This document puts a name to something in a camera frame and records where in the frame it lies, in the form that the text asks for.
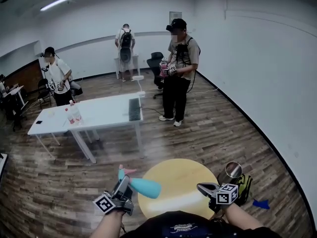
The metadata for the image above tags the small white table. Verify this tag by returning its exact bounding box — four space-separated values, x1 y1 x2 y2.
27 105 75 160

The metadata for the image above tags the long white cable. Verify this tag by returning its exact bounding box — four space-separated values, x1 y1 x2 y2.
188 88 219 94

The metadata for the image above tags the ceiling light strip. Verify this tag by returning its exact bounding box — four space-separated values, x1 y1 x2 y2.
40 0 84 12

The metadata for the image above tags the person's left forearm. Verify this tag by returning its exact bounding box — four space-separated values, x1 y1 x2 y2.
90 208 127 238

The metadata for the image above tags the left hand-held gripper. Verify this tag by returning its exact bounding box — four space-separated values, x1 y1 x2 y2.
93 175 134 216

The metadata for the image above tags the person's black shirt torso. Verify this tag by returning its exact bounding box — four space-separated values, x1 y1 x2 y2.
120 210 283 238

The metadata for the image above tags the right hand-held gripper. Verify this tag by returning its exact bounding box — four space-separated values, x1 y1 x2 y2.
197 182 239 213

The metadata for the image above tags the narrow white desk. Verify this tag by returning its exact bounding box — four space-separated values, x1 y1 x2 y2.
113 55 141 80

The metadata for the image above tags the teal and pink toy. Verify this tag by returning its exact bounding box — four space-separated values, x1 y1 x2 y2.
129 177 162 199

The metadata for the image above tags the teal bottle cap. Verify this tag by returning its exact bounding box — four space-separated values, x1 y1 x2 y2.
118 164 137 182

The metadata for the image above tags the white bordered panel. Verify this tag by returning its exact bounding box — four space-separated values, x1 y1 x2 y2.
0 152 8 183

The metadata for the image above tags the small white folding desk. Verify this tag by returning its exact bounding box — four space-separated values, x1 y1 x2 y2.
7 84 29 109

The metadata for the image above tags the person's right forearm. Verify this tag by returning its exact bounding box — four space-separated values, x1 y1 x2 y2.
224 202 264 233

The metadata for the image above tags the black folding chair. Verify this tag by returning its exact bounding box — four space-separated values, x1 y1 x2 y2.
37 78 54 109

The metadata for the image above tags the round yellow table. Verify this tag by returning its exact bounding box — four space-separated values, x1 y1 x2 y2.
137 158 220 220

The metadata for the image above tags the white desk lamp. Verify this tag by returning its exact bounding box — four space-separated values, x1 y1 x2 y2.
132 75 146 98

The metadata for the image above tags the large clear drink bottle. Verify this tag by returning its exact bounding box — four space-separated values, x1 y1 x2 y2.
69 100 83 125

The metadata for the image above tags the steel trash bin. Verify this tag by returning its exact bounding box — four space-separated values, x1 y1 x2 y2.
217 161 243 185

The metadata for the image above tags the long black cable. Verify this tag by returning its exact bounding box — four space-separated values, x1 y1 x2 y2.
141 107 164 115

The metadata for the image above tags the black office chair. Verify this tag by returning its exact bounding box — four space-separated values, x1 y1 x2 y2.
146 52 171 100

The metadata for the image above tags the grey electrical panel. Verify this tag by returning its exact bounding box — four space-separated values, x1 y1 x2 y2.
169 11 183 24

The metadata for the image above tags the black duffel bag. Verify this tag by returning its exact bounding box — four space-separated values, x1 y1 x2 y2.
70 80 84 96

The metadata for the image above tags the green black backpack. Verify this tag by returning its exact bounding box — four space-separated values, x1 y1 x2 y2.
232 174 253 207

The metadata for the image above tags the large white table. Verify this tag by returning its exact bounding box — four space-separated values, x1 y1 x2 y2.
67 92 145 164

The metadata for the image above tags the black keyboard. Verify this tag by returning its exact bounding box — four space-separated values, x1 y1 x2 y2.
128 98 141 121

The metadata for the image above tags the blue crumpled cloth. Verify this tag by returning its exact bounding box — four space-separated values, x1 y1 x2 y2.
252 198 270 210

